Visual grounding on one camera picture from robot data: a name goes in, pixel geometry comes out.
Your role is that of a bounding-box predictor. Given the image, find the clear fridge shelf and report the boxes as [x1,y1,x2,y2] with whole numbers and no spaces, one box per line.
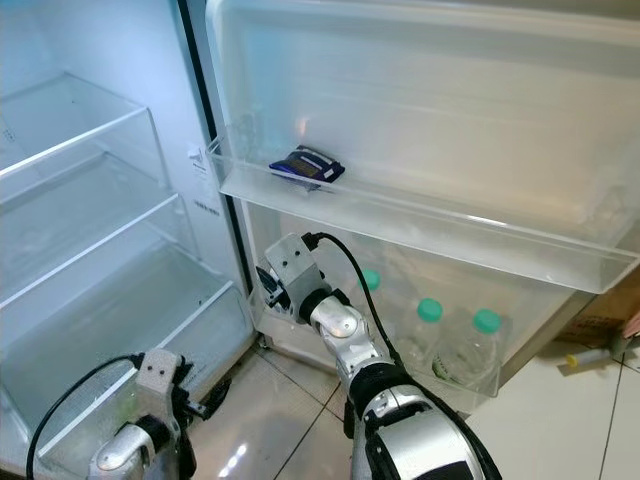
[0,68,163,181]
[0,150,196,311]

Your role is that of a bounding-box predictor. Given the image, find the silver fridge body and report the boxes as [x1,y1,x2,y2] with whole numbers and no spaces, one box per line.
[0,0,261,480]

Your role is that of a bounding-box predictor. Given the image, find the clear crisper drawer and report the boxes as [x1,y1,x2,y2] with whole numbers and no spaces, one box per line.
[0,240,256,476]

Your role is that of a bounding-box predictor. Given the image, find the green capped clear bottle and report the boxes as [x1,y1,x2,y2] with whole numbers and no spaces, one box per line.
[355,268,391,346]
[450,308,506,396]
[405,298,459,386]

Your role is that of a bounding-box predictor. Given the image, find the dark blue snack packet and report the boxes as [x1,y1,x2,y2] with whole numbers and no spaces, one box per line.
[268,145,347,192]

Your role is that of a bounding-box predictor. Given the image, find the long clear door bin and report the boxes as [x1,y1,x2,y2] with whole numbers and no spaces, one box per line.
[207,128,640,294]

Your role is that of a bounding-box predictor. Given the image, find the large printed cardboard box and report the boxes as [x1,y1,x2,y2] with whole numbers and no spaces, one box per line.
[555,288,640,349]

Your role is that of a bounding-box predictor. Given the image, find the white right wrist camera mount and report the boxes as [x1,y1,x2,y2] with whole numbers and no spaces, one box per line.
[265,232,327,319]

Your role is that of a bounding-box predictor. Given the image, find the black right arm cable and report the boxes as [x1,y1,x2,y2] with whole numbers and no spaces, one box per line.
[303,231,406,366]

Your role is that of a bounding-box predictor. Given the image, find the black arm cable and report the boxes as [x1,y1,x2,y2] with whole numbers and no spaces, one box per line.
[303,231,406,366]
[23,353,147,480]

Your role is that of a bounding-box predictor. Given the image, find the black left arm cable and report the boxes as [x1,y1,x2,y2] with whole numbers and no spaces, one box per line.
[23,353,147,480]

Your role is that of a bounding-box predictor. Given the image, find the grey plastic handle tool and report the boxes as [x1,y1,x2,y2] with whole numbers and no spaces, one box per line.
[563,348,619,369]

